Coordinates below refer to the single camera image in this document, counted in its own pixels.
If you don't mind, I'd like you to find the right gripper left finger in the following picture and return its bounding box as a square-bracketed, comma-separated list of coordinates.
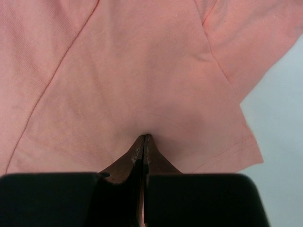
[0, 136, 144, 227]

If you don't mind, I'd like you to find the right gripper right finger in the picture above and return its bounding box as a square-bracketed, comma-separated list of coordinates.
[143, 134, 270, 227]

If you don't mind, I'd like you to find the pink polo shirt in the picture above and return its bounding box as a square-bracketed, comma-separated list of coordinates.
[0, 0, 303, 174]

